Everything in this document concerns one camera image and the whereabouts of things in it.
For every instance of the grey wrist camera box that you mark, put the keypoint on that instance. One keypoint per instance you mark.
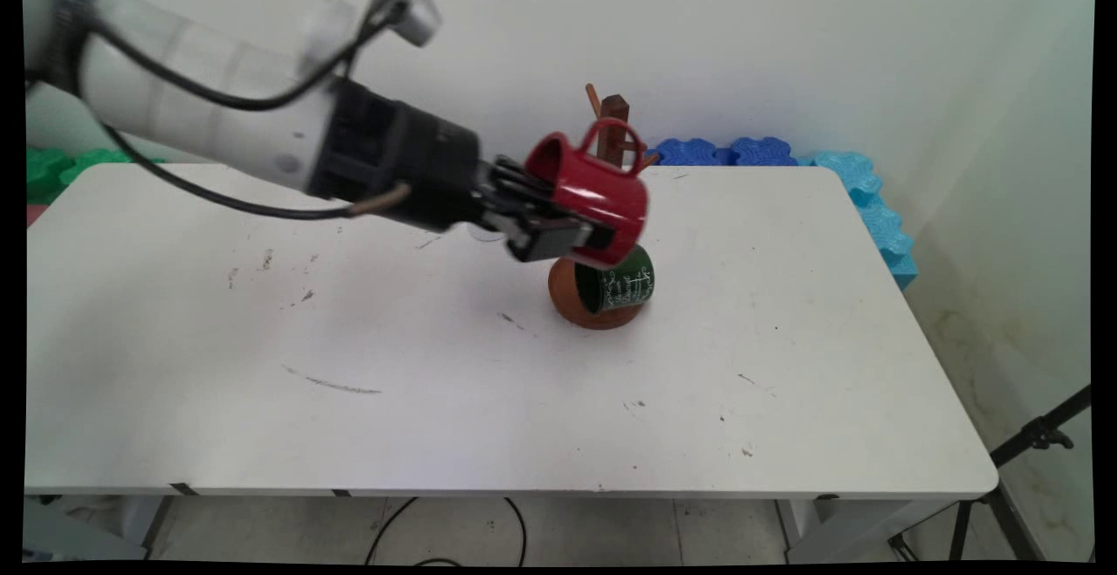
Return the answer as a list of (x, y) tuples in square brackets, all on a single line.
[(414, 12)]

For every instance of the white enamel mug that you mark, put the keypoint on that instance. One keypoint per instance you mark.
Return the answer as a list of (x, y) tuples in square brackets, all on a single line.
[(489, 236)]

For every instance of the red ceramic mug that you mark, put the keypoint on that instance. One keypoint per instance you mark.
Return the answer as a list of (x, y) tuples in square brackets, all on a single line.
[(602, 195)]

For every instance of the dark blue foam mat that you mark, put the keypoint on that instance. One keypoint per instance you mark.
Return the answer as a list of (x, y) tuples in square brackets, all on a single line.
[(764, 152), (689, 154)]

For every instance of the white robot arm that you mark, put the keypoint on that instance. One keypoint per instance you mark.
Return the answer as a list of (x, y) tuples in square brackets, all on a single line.
[(174, 78)]

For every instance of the brown wooden mug tree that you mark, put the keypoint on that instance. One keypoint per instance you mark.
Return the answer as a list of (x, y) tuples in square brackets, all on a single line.
[(616, 112)]

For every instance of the pink foam mat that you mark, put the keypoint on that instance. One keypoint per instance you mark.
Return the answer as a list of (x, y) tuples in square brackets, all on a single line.
[(35, 213)]

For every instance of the green foam mat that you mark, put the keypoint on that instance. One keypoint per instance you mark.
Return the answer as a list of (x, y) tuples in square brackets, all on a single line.
[(44, 175), (96, 159)]

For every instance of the green mug with white print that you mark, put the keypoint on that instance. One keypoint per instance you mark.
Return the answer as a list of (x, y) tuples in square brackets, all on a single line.
[(628, 287)]

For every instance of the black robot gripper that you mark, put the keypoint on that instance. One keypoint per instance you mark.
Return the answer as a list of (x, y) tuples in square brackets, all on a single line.
[(410, 165)]

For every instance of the black tripod stand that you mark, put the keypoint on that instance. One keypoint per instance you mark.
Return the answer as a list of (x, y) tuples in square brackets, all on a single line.
[(1038, 435)]

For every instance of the grey table leg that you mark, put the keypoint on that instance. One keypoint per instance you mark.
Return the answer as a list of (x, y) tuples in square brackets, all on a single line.
[(155, 523)]

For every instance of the cyan foam mat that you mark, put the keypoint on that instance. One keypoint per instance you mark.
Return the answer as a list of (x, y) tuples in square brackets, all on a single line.
[(881, 217)]

